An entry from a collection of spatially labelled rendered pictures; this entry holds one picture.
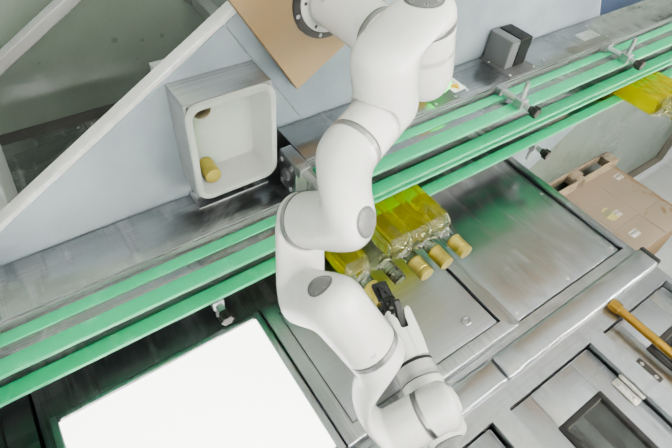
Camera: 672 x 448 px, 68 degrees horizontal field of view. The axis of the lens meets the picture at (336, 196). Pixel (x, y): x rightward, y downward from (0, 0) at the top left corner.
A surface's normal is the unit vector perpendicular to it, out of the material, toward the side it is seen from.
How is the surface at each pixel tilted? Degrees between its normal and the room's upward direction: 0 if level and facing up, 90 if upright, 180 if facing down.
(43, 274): 90
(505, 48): 90
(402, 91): 9
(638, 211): 80
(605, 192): 82
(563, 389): 90
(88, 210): 0
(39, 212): 0
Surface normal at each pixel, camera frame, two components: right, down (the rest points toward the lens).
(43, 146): 0.07, -0.70
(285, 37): 0.57, 0.61
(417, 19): 0.07, -0.49
